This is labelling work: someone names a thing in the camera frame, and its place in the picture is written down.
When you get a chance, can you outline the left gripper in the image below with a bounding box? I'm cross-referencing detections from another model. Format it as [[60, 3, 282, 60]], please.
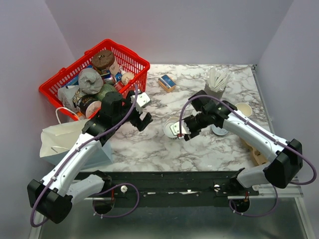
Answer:
[[113, 91, 154, 131]]

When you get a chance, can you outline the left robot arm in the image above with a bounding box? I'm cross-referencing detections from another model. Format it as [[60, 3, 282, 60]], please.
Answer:
[[27, 90, 153, 227]]

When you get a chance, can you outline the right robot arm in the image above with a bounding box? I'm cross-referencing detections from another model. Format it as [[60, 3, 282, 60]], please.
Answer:
[[181, 90, 303, 195]]

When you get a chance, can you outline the grey straw holder cup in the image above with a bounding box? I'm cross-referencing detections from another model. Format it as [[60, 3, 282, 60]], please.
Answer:
[[204, 84, 225, 100]]

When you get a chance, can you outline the small blue orange box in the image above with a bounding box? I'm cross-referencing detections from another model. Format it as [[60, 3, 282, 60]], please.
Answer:
[[158, 74, 176, 93]]

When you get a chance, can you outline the green melon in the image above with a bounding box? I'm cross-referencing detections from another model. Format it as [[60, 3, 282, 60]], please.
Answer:
[[93, 84, 117, 101]]

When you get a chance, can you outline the black labelled tub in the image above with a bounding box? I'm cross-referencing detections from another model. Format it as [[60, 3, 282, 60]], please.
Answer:
[[77, 95, 102, 119]]

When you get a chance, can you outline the grey crumpled paper bag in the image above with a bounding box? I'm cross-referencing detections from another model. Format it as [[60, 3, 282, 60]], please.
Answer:
[[78, 68, 104, 95]]

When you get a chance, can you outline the brown cardboard cup carrier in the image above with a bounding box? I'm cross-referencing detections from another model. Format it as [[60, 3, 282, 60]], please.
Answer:
[[240, 138, 268, 166]]

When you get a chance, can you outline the red plastic shopping basket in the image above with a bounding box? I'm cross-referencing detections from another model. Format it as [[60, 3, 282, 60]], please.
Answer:
[[38, 39, 150, 121]]

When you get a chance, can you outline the brown round lid container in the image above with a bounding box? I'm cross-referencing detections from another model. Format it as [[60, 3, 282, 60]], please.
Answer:
[[91, 50, 115, 71]]

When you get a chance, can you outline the white printed plastic bag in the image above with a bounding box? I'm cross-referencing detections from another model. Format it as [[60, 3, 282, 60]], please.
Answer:
[[57, 85, 86, 113]]

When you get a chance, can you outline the white paper bag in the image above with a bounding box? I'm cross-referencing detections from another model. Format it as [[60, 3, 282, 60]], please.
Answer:
[[39, 107, 113, 170]]

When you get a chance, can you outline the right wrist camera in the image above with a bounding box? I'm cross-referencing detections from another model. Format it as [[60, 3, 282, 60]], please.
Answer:
[[169, 120, 190, 139]]

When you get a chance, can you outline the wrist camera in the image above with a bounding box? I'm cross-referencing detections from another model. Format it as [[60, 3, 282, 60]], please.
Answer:
[[135, 92, 151, 113], [169, 120, 190, 139]]

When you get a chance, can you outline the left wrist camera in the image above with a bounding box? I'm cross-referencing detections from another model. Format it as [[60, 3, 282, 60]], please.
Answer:
[[135, 92, 151, 113]]

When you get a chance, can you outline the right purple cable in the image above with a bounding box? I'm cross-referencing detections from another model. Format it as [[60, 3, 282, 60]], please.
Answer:
[[178, 95, 317, 218]]

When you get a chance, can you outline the black mounting rail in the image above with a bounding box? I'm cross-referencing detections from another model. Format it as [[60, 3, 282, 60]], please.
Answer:
[[74, 170, 287, 208]]

